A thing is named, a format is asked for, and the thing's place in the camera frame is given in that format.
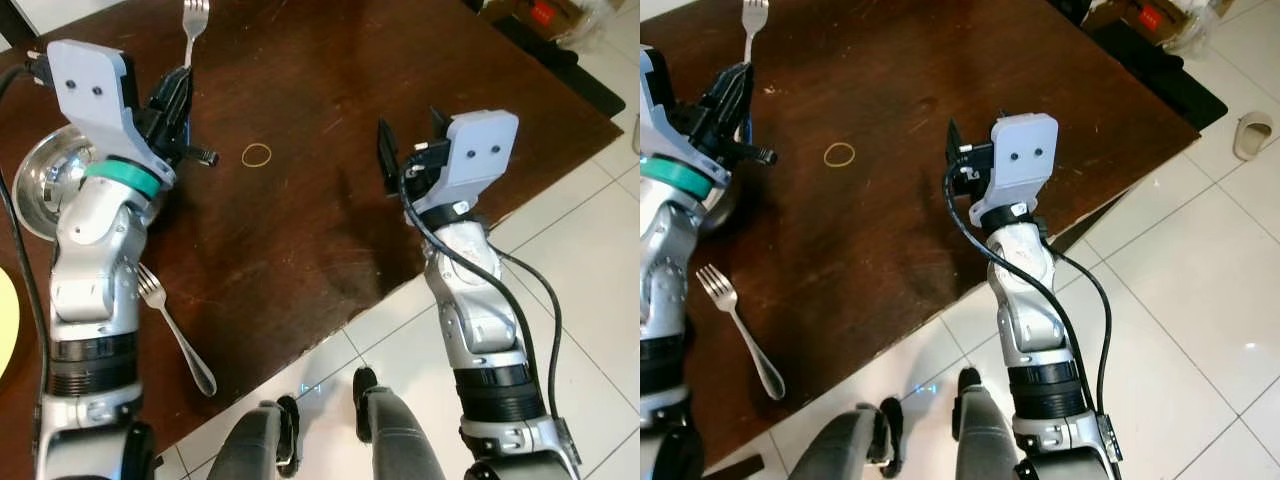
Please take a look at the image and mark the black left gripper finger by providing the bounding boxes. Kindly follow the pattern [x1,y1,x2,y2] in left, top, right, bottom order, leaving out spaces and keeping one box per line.
[150,67,195,127]
[699,61,754,127]

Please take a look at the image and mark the silver metal fork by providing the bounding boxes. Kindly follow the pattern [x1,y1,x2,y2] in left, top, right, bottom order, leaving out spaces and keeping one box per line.
[741,0,770,67]
[695,264,787,402]
[135,261,219,399]
[182,0,212,73]

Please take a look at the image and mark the brown wooden table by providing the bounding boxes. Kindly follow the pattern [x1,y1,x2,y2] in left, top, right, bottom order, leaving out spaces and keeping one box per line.
[640,0,1202,473]
[0,0,624,453]

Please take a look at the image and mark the shiny steel bowl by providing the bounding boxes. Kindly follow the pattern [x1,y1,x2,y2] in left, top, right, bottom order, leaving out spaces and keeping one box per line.
[11,124,103,243]

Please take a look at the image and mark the cardboard box with red label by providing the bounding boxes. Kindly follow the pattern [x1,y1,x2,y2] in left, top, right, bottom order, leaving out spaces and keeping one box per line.
[480,0,601,47]
[1083,0,1203,43]

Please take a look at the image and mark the clear plastic bag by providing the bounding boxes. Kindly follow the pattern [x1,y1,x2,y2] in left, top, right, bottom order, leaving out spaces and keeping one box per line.
[560,0,613,48]
[1170,0,1237,53]

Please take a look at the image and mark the yellow plate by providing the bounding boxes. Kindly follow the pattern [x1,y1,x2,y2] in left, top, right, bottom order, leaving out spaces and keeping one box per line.
[0,267,22,382]

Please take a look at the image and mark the grey robot right leg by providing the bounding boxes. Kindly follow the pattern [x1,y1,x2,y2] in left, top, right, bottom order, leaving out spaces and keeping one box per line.
[351,366,448,480]
[953,367,1033,480]

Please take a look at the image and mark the grey robot leg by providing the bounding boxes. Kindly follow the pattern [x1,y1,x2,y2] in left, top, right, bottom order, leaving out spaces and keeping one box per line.
[204,397,302,480]
[351,366,448,480]
[788,398,904,480]
[953,367,1033,480]

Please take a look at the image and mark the beige slipper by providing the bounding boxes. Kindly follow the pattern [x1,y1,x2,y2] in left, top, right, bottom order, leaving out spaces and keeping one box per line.
[1231,111,1277,162]

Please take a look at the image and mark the grey robot left leg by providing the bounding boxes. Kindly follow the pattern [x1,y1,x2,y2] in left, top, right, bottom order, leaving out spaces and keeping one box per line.
[204,397,302,480]
[788,398,904,480]

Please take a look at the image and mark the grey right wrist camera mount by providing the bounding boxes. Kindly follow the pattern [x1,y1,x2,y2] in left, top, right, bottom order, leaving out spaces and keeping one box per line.
[988,112,1060,218]
[438,109,522,213]

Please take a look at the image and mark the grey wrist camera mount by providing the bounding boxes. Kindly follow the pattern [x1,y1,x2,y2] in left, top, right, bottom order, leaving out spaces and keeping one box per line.
[438,109,522,213]
[988,112,1060,218]
[46,39,178,187]
[640,45,717,183]

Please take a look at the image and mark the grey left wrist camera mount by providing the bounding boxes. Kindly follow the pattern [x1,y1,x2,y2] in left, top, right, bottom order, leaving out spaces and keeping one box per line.
[46,39,178,187]
[640,45,717,183]

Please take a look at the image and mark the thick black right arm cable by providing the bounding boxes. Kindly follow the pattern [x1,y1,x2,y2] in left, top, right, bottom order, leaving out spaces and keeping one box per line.
[399,163,549,406]
[944,160,1096,411]

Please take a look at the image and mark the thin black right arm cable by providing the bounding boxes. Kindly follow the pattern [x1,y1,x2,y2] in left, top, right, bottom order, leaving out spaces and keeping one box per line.
[1045,245,1117,421]
[488,245,567,433]

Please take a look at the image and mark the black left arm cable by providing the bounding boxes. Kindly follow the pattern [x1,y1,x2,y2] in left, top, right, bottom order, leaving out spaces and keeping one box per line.
[0,55,53,401]

